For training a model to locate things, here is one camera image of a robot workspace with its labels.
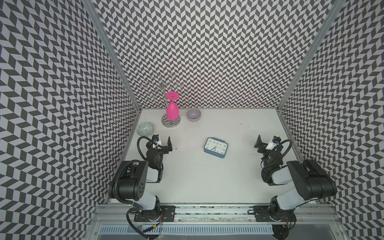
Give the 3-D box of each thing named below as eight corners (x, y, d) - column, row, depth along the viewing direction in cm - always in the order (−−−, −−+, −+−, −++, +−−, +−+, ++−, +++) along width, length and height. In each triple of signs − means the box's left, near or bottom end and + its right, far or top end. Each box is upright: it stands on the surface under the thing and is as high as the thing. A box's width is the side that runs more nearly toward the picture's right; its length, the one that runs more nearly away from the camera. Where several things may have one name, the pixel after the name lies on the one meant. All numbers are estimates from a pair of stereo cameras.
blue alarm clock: (202, 151, 97) (202, 148, 94) (208, 138, 104) (208, 135, 101) (224, 159, 94) (225, 156, 91) (228, 145, 100) (229, 142, 97)
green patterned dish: (137, 136, 105) (135, 132, 101) (140, 125, 111) (138, 122, 107) (152, 136, 105) (151, 132, 101) (155, 125, 111) (153, 122, 107)
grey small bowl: (186, 121, 111) (186, 117, 107) (187, 113, 117) (187, 108, 113) (201, 121, 111) (201, 117, 107) (201, 113, 117) (201, 108, 113)
